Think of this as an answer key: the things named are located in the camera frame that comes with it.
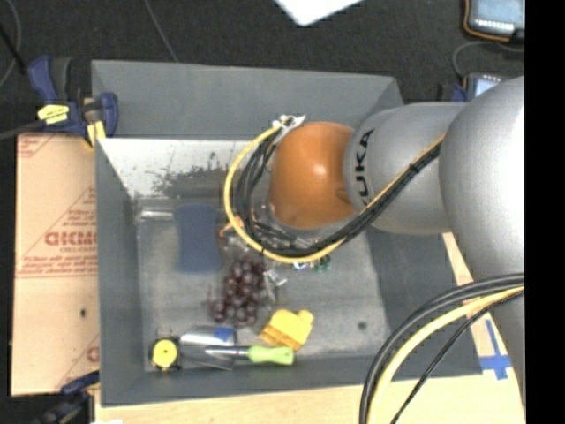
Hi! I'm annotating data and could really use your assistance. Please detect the purple toy grape bunch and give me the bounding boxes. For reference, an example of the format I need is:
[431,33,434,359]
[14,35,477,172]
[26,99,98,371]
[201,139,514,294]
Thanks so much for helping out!
[206,254,271,328]

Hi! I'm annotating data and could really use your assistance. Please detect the blue sponge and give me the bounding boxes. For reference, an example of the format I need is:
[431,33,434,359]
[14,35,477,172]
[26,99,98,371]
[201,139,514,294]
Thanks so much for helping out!
[174,204,222,273]

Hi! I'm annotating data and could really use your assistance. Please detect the yellow and black tape measure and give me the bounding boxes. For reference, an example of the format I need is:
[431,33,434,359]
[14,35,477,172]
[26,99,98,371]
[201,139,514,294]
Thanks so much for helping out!
[151,337,182,372]

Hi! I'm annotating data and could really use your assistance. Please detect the yellow toy block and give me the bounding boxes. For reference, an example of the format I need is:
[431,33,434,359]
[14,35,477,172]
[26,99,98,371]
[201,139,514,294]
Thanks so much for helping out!
[259,308,315,352]

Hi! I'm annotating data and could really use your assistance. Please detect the green-handled metal tool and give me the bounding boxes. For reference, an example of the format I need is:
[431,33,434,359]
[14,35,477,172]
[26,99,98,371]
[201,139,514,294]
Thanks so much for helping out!
[204,344,296,367]

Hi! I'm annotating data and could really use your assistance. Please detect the clear plastic piece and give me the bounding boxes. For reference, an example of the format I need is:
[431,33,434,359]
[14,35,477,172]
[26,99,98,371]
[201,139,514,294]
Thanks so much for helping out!
[138,208,177,224]

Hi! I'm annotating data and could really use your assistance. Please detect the brown cardboard board red print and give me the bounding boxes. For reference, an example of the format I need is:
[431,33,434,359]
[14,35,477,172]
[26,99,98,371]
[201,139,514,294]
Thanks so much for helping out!
[10,132,101,397]

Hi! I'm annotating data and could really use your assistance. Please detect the grey metal bin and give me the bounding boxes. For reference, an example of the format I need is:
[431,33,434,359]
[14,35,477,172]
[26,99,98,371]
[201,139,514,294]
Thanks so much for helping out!
[90,59,483,406]

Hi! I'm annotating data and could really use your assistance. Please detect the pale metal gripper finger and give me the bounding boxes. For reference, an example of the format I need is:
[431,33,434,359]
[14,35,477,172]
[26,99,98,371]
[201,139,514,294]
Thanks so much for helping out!
[263,268,289,289]

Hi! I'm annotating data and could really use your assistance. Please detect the silver and blue packet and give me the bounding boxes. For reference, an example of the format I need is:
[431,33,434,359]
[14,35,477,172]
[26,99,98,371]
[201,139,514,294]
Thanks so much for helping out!
[179,325,237,349]

